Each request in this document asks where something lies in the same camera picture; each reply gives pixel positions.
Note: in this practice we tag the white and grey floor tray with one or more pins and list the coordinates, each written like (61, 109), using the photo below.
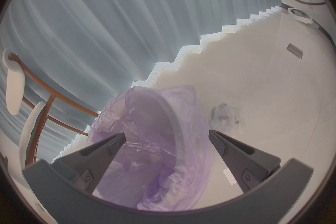
(299, 15)

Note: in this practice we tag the white trash bin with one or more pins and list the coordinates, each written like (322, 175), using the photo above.
(162, 118)

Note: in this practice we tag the pale blue curtain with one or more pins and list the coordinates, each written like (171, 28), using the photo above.
(131, 20)

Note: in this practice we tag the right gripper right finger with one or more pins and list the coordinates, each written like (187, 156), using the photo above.
(244, 162)

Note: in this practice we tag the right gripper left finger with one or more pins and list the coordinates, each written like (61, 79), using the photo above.
(99, 162)

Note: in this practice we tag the purple plastic bag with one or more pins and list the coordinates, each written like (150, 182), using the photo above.
(183, 178)

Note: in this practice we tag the white plastic wrapper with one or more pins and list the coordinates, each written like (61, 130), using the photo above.
(227, 119)

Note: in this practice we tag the white cushioned wooden chair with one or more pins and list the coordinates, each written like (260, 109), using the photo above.
(14, 86)

